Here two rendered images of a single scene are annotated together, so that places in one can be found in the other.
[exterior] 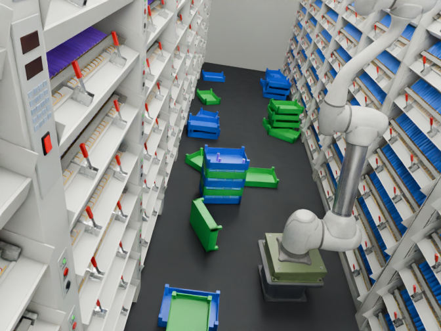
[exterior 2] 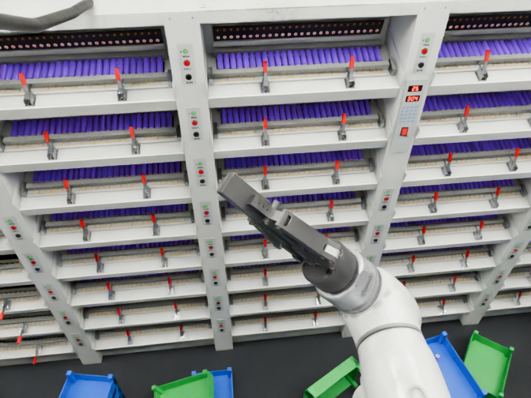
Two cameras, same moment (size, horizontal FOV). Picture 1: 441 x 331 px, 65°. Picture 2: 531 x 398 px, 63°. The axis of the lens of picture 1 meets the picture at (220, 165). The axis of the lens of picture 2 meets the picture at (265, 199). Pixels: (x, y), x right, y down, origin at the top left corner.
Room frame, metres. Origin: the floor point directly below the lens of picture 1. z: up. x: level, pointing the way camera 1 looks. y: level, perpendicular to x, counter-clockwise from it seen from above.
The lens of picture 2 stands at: (1.31, -0.86, 2.20)
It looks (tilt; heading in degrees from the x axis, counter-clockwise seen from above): 43 degrees down; 86
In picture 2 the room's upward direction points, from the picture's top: straight up
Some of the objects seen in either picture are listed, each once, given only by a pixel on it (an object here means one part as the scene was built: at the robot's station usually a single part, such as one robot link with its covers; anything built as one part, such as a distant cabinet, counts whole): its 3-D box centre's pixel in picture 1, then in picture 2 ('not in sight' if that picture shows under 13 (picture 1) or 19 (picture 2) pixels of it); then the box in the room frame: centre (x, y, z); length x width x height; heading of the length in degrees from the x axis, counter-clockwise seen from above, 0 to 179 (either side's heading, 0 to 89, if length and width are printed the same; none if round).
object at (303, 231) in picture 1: (302, 229); not in sight; (1.40, -0.49, 0.45); 0.18 x 0.16 x 0.22; 91
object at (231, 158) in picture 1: (226, 157); (442, 371); (2.14, -0.03, 0.36); 0.30 x 0.20 x 0.08; 104
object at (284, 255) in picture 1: (293, 244); not in sight; (1.42, -0.48, 0.31); 0.22 x 0.18 x 0.06; 2
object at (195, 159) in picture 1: (205, 161); (485, 365); (2.52, 0.13, 0.04); 0.30 x 0.20 x 0.08; 54
